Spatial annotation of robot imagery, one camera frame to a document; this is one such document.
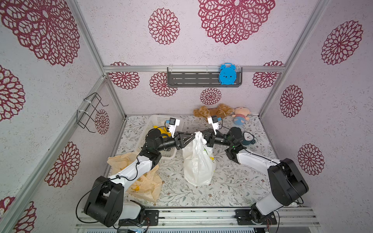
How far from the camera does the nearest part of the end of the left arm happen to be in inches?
23.8

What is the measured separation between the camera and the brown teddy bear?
1.08 m

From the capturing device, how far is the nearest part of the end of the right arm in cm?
65
